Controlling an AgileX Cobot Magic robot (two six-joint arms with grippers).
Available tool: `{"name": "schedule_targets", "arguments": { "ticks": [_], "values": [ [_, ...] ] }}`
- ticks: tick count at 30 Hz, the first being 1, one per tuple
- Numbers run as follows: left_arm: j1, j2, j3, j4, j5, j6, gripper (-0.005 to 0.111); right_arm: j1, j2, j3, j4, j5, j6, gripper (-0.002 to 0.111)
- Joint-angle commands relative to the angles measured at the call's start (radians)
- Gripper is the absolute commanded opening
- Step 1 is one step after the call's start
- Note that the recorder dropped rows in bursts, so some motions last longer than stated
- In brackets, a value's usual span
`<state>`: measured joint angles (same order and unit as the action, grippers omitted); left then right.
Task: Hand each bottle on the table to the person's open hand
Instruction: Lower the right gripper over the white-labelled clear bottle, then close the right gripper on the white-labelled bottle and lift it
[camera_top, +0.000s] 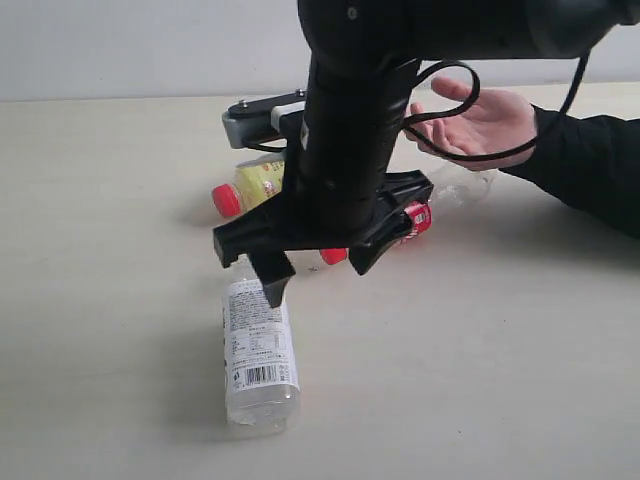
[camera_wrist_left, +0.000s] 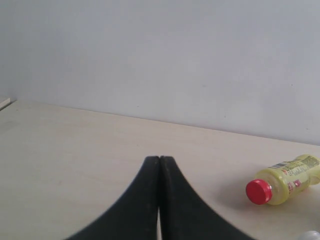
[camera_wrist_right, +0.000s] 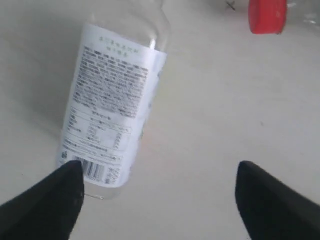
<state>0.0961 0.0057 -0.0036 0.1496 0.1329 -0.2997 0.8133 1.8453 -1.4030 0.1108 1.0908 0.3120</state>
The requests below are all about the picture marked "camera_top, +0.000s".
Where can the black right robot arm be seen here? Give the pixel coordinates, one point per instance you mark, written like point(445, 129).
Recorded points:
point(366, 59)

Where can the open bare human hand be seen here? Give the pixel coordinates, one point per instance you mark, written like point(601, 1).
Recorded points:
point(499, 120)

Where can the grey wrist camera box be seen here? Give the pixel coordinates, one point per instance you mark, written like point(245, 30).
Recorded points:
point(252, 124)

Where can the yellow bottle red cap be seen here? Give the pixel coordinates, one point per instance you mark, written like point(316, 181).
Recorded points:
point(254, 182)

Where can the black sleeved forearm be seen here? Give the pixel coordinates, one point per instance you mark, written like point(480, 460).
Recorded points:
point(591, 165)

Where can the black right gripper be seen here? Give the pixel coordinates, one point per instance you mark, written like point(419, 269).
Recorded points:
point(333, 193)

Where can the clear bottle white label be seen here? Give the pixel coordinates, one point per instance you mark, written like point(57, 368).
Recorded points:
point(262, 391)

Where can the clear bottle red label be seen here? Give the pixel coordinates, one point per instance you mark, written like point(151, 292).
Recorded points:
point(454, 188)

